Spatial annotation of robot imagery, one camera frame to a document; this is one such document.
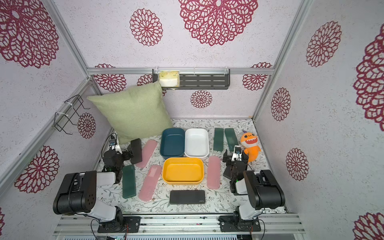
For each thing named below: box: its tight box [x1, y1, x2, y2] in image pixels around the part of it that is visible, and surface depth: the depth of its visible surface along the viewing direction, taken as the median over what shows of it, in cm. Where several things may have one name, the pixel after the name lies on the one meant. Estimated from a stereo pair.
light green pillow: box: [87, 81, 173, 145], surface depth 89 cm
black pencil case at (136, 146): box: [130, 138, 143, 165], surface depth 102 cm
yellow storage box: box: [162, 157, 205, 185], surface depth 94 cm
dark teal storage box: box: [159, 127, 185, 159], surface depth 108 cm
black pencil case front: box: [169, 190, 206, 205], surface depth 83 cm
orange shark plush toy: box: [240, 130, 261, 163], surface depth 99 cm
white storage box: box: [184, 128, 209, 158], surface depth 109 cm
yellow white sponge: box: [159, 71, 180, 88], surface depth 92 cm
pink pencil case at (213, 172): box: [207, 156, 221, 190], surface depth 96 cm
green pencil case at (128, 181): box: [122, 164, 137, 199], surface depth 88 cm
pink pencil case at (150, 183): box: [139, 165, 162, 202], surface depth 90 cm
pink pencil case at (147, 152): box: [136, 140, 158, 168], surface depth 104 cm
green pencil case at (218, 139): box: [213, 127, 224, 152], surface depth 108 cm
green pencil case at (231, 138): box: [224, 128, 239, 152], surface depth 111 cm
